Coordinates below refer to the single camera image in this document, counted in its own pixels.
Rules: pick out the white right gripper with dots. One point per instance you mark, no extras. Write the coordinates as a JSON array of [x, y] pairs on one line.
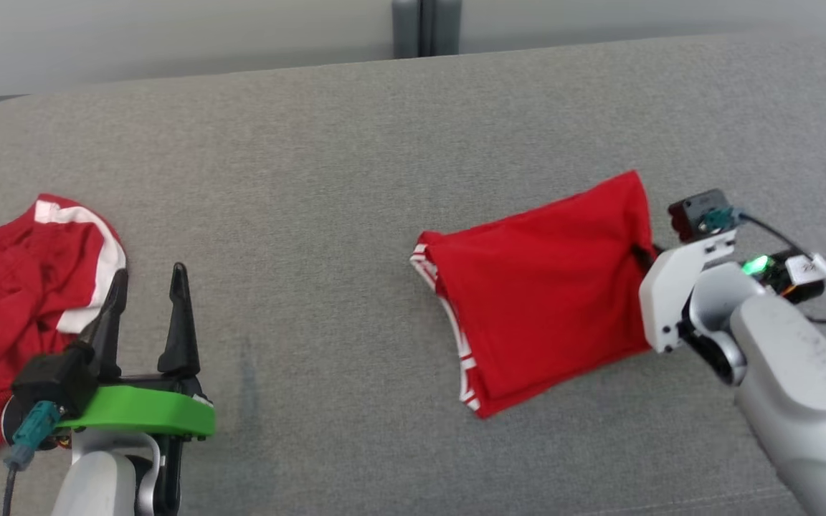
[[664, 294]]

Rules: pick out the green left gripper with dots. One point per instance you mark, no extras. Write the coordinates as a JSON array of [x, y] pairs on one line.
[[140, 412]]

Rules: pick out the red basketball jersey white sleeves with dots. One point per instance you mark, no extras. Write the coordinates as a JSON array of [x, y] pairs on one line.
[[542, 294]]

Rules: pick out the red shorts white stripes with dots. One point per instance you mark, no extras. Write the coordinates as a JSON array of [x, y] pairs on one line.
[[4, 322]]

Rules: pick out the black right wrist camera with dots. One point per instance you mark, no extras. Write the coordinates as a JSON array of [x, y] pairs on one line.
[[689, 211]]

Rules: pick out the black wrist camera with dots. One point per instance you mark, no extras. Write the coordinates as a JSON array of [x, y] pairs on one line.
[[51, 380], [689, 211]]

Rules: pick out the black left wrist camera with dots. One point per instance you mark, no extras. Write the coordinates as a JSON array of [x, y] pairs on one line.
[[51, 380]]

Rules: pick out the grey partition post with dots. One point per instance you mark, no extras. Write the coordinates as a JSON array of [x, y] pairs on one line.
[[427, 29]]

